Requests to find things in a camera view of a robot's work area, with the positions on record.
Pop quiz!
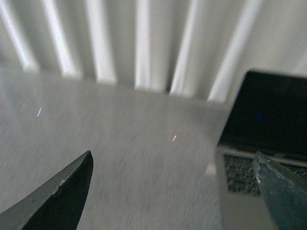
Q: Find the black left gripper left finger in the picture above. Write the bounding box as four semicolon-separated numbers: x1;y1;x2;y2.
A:
0;151;93;230

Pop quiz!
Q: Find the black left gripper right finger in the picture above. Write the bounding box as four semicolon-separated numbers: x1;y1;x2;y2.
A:
252;151;307;230

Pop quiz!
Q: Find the silver laptop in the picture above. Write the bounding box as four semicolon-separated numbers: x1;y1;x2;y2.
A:
215;70;307;230

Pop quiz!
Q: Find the white curtain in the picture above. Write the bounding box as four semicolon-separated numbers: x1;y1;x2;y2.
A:
0;0;307;103

